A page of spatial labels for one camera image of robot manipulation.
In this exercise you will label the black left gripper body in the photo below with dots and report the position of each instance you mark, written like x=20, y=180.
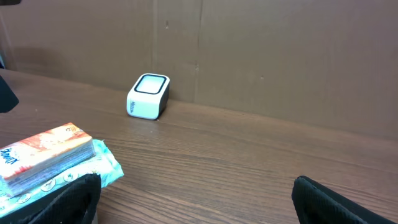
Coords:
x=8, y=100

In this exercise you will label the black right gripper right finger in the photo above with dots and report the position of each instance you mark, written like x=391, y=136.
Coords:
x=315, y=204

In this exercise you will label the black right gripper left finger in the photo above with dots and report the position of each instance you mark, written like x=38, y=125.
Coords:
x=74, y=203

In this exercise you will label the teal wet wipes pack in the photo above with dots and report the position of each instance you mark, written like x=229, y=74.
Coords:
x=103, y=163

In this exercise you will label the orange tissue pack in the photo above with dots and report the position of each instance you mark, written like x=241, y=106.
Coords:
x=34, y=160

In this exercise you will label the white barcode scanner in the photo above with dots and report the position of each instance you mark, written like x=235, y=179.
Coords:
x=149, y=96

